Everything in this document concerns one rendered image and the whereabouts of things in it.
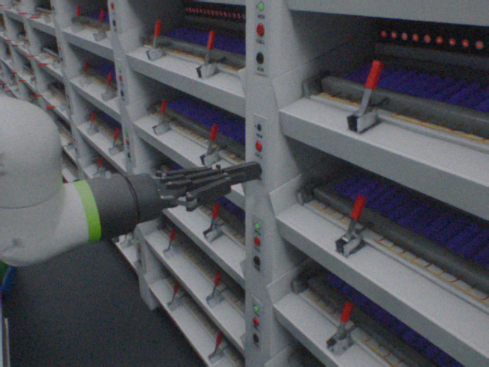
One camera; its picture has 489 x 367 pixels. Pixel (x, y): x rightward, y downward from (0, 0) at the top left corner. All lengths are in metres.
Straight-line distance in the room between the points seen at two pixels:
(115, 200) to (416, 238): 0.43
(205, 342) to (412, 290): 0.85
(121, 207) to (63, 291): 1.24
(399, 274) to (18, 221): 0.50
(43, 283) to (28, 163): 1.42
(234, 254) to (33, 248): 0.52
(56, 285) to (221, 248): 0.98
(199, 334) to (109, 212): 0.82
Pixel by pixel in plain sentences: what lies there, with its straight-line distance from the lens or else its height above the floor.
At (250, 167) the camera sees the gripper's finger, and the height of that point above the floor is 0.77.
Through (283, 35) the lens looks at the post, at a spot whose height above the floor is 0.99.
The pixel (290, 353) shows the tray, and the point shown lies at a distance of 1.06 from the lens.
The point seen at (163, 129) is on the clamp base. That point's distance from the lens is 1.27.
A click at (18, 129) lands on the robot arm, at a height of 0.91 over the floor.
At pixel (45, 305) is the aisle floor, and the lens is 1.87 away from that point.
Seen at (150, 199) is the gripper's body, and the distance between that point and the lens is 0.71.
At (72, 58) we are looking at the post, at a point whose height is 0.77.
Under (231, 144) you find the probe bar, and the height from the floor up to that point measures 0.73.
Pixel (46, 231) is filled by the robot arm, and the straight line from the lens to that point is 0.66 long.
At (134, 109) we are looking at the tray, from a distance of 1.41.
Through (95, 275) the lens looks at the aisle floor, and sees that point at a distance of 1.96.
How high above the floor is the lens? 1.07
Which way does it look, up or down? 24 degrees down
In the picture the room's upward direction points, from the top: straight up
